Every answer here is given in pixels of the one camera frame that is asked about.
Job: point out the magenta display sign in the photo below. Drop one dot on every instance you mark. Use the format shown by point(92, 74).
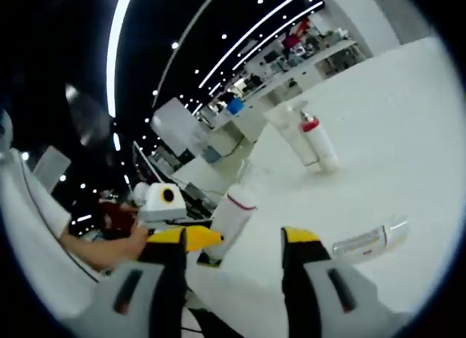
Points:
point(290, 43)

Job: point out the person in white shirt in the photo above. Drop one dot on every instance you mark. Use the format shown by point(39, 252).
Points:
point(36, 243)

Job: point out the curved ceiling light strip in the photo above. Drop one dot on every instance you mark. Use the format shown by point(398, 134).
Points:
point(112, 79)

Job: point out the white square pillar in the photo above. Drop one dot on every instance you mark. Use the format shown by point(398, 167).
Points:
point(174, 126)

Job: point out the person's left hand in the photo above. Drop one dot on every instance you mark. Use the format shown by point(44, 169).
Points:
point(129, 245)

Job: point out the white ceiling unit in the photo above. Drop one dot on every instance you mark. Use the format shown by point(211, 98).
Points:
point(52, 168)

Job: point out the blue bin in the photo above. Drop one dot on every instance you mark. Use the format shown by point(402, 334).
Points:
point(235, 106)

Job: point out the long white counter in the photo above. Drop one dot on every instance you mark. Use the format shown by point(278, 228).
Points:
point(247, 128)

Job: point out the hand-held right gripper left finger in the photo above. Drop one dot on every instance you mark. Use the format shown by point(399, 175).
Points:
point(164, 298)

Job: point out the white skincare bottle red collar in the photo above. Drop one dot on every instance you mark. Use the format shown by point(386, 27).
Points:
point(322, 145)

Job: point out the large white skincare tube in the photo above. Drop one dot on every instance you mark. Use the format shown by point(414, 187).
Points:
point(291, 134)

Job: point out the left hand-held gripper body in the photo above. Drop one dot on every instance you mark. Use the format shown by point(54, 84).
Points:
point(156, 207)

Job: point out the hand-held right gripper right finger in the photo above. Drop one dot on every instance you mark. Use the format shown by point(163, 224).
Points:
point(309, 298)

